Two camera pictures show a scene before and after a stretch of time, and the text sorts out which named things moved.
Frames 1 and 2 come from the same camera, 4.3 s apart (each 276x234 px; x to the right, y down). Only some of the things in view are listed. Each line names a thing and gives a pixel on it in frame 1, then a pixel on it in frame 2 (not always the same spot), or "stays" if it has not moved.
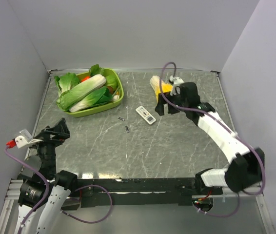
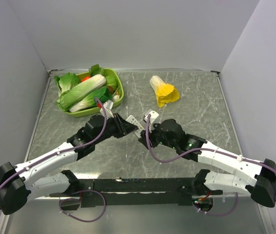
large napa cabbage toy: [66, 98] stays
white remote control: [146, 115] -> [132, 119]
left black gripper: [60, 128] -> [123, 126]
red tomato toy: [85, 78] stays
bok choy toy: [103, 96] stays
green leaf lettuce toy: [66, 82] stays
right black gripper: [160, 107] -> [156, 126]
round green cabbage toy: [111, 81] stays
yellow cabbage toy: [154, 81] stays
